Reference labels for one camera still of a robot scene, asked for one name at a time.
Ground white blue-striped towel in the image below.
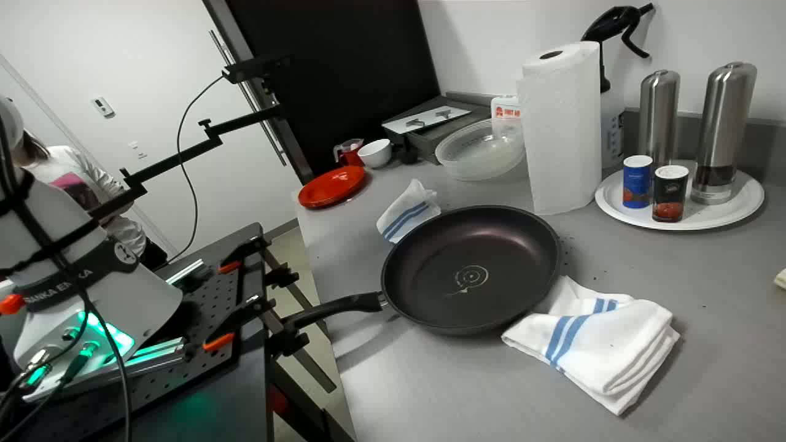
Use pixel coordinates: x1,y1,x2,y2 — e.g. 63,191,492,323
376,180,441,244
502,277,681,416

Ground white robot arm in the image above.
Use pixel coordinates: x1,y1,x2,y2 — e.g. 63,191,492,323
0,97,181,400

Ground black frying pan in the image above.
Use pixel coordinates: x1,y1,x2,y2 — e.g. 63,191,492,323
286,207,562,337

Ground white paper towel roll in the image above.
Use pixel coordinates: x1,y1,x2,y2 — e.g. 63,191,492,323
519,43,602,217

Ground red plate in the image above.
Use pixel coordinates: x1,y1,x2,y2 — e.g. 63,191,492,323
298,165,365,208

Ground small white bowl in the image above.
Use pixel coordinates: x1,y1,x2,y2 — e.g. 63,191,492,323
359,138,391,169

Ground black flat tray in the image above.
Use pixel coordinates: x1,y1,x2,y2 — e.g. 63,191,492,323
381,97,492,163

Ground clear plastic bowl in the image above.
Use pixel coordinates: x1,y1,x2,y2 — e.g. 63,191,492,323
435,121,523,183

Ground black monitor panel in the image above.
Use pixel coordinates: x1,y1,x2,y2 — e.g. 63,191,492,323
201,0,440,183

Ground black perforated robot table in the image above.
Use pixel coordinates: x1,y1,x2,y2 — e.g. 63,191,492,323
9,223,267,442

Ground blue spice jar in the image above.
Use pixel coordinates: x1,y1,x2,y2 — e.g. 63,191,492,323
621,156,654,208

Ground red spice jar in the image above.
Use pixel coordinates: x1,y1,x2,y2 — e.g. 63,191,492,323
651,165,690,223

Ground left steel grinder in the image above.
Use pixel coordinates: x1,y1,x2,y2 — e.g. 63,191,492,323
638,70,681,165

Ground steel grinder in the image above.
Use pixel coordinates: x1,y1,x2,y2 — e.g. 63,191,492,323
638,70,681,165
692,62,757,205

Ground seated person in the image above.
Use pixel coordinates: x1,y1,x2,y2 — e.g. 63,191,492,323
17,133,148,257

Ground white round tray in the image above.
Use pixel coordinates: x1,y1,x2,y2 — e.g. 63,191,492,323
594,172,764,233

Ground right steel grinder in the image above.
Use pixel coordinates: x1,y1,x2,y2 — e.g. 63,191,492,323
692,62,757,205

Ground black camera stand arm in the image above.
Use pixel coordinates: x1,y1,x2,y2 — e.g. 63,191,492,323
90,57,289,219

